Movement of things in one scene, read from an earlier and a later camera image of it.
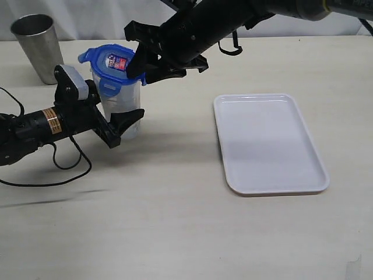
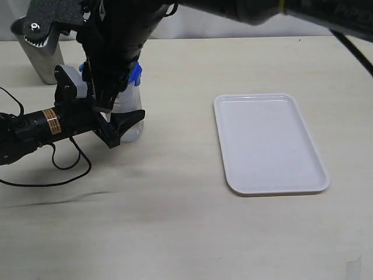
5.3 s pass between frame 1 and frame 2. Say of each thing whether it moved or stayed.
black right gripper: moved
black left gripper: stayed
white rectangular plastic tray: stayed
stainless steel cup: stayed
